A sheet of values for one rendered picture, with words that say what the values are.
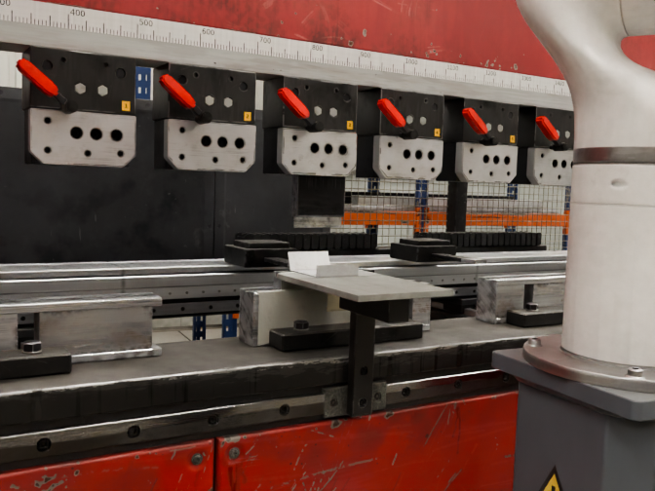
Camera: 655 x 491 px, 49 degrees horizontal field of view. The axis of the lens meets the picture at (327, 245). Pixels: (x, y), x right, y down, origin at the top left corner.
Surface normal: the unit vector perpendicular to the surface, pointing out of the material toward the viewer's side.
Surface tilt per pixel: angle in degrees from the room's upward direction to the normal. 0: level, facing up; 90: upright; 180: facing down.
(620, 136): 90
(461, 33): 90
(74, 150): 90
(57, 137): 90
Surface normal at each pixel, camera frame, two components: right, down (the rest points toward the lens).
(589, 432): -0.90, 0.00
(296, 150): 0.51, 0.09
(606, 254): -0.70, 0.04
